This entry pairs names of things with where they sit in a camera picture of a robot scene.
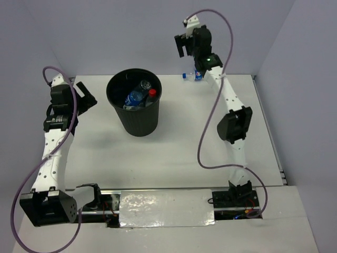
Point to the black plastic waste bin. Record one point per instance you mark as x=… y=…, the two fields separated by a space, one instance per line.
x=140 y=122

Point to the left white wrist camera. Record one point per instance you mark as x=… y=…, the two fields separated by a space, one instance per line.
x=59 y=80

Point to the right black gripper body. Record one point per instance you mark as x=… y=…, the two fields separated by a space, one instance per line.
x=189 y=47

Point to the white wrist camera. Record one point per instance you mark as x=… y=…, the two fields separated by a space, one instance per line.
x=191 y=24
x=59 y=80

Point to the silver foil sheet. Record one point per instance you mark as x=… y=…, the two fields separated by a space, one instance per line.
x=166 y=208

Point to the black metal base rail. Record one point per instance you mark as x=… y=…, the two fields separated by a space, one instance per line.
x=225 y=208

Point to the blue label bottle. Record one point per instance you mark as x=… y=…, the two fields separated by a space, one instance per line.
x=192 y=76
x=138 y=94

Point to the clear bottle white green label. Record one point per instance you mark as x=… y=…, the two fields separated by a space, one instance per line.
x=133 y=107

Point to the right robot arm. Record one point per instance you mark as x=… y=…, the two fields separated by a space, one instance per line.
x=233 y=127

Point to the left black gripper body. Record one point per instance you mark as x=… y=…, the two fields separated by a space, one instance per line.
x=84 y=103

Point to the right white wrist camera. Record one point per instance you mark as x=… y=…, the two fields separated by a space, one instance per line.
x=191 y=24

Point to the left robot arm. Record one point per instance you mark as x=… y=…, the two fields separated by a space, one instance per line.
x=47 y=203

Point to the red cap red label bottle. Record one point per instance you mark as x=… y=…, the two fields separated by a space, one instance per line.
x=151 y=97

